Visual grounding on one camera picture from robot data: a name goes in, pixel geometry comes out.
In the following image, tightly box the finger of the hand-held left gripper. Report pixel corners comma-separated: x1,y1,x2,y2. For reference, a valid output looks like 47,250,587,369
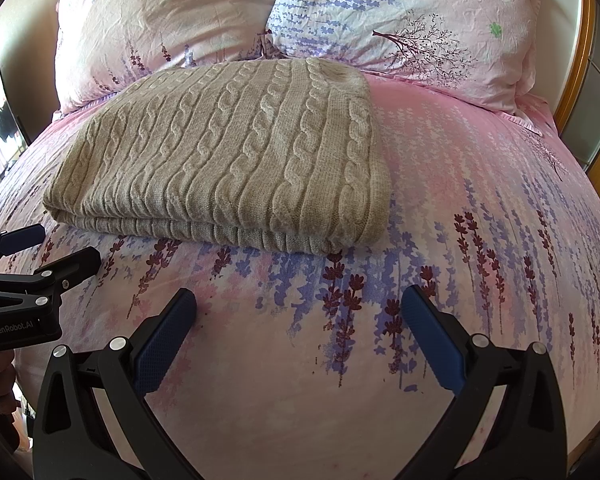
0,247,102,311
0,224,47,274

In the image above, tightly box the pink floral bed sheet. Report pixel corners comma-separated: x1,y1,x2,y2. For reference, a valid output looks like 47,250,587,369
0,72,600,480

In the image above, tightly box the pink floral pillow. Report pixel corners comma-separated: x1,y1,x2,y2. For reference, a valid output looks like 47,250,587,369
54,0,291,117
262,0,556,117

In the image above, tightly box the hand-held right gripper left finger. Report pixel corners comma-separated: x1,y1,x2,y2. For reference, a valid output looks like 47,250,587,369
32,287,216,480

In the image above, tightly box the dark cloth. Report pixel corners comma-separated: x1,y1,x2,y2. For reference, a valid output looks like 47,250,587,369
0,104,20,142

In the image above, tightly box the pink floral right pillow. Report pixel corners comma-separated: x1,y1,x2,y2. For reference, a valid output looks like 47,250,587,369
262,0,556,117

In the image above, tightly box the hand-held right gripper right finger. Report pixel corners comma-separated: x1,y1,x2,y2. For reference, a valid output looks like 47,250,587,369
397,284,569,480

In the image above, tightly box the beige cable-knit sweater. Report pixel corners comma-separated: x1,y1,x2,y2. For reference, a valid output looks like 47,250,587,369
42,57,394,256

